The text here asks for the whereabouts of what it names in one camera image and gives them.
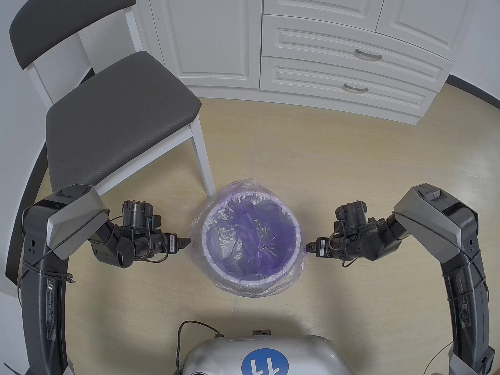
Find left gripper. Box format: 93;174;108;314
149;232;192;257

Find white wardrobe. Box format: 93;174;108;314
133;0;480;126

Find white trash bin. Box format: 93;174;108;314
201;182;303;289

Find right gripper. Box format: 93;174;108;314
305;237;346;260

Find black cable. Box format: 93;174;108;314
177;321;224;375

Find purple plastic bag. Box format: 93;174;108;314
188;178;305;298

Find white chair grey cushions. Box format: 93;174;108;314
9;0;215;197

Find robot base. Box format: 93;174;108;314
184;328;352;375

